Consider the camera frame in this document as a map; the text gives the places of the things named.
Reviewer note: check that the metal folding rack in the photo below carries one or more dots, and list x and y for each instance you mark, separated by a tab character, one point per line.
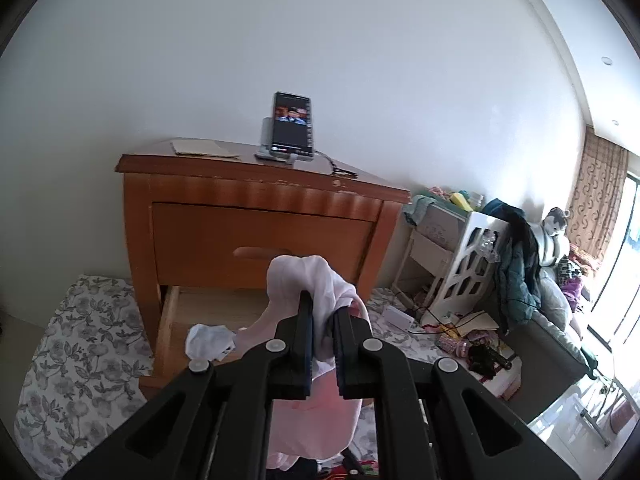
600	410

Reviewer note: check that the grey floral mat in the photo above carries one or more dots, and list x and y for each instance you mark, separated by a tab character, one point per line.
75	360

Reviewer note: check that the grey sofa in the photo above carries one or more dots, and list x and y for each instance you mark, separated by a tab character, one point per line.
545	355

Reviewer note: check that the smartphone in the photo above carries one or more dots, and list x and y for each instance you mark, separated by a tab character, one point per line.
292	130

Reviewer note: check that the red white knitted cloth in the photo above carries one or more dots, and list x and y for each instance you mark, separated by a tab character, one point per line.
500	382

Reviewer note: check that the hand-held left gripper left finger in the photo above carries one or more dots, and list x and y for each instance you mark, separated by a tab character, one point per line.
307	360

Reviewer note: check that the window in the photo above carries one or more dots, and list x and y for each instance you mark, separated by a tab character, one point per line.
620	285

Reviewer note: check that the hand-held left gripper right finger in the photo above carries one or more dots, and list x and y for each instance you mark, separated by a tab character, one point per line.
350	360

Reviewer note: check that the white garment dark print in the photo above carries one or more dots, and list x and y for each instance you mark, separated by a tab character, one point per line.
207	340

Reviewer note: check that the cardboard box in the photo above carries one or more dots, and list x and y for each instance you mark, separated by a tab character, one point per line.
440	225

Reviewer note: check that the beige folded paper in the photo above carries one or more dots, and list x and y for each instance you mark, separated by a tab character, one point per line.
200	147

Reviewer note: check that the purple cloth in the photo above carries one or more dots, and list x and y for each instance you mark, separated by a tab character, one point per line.
571	292

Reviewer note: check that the teal cloth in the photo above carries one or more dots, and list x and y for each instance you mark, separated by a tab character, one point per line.
417	207

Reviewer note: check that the grey pillow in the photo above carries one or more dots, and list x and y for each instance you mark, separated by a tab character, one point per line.
554	300

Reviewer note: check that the dark teal jacket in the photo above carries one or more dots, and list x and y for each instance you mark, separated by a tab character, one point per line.
515	285

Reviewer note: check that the beige patterned curtain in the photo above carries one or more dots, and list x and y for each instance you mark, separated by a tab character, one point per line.
595	200

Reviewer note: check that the pink underwear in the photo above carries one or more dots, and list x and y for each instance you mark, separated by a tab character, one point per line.
300	270

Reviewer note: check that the red floral blanket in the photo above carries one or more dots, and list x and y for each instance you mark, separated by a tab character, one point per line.
371	471

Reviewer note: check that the beige paper sheet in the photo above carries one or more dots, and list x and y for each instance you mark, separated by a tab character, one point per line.
477	321

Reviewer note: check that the white cutout shelf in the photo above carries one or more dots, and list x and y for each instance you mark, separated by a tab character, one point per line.
470	225

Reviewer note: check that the wooden nightstand drawer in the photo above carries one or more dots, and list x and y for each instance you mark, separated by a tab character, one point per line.
200	245
167	335

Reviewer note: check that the wooden nightstand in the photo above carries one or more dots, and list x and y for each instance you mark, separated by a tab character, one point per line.
140	260

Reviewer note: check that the yellow object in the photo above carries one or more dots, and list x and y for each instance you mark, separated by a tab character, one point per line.
462	200

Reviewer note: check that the black toy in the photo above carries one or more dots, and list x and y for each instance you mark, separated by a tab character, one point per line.
487	357

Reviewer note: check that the white power box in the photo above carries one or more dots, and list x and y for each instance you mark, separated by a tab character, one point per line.
397	319

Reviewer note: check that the grey phone stand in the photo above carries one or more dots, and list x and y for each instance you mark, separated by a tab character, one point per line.
265	135

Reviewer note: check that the grey plush toy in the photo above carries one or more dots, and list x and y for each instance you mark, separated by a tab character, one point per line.
555	222

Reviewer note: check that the pink object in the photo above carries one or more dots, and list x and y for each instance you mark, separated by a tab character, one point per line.
438	191

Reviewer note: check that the clear plastic bag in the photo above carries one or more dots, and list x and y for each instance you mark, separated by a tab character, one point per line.
489	250

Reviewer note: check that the small white side table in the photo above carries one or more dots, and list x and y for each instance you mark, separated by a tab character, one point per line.
425	260

